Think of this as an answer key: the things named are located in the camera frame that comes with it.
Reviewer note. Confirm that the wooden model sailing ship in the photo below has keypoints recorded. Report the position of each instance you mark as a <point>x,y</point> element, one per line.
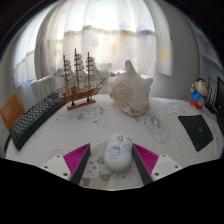
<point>78,94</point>

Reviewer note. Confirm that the dark mechanical keyboard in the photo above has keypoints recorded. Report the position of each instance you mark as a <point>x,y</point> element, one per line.
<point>33,118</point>

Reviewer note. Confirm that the white cartoon-print tablecloth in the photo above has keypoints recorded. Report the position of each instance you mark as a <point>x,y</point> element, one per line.
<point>100,121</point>

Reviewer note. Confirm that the black mouse pad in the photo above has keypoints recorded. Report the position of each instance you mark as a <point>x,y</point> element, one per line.
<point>196,131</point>

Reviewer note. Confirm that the cartoon boy figurine with clock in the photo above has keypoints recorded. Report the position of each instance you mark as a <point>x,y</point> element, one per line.
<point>199,95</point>

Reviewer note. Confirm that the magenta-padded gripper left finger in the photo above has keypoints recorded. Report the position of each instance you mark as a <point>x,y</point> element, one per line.
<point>77,157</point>

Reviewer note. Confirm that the large white conch shell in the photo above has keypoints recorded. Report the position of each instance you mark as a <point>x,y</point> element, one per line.
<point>131,90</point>

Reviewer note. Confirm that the white cartoon-print computer mouse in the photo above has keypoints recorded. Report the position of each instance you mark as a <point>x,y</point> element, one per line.
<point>118,153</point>

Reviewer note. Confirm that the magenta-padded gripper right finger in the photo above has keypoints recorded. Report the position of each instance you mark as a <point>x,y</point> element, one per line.
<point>146,158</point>

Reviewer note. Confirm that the black router with antennas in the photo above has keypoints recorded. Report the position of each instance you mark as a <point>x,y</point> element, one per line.
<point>211,106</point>

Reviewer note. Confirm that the sheer white star-print curtain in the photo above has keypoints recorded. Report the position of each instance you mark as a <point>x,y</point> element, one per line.
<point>106,36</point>

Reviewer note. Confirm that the black monitor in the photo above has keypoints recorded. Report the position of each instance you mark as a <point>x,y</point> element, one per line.
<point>220,100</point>

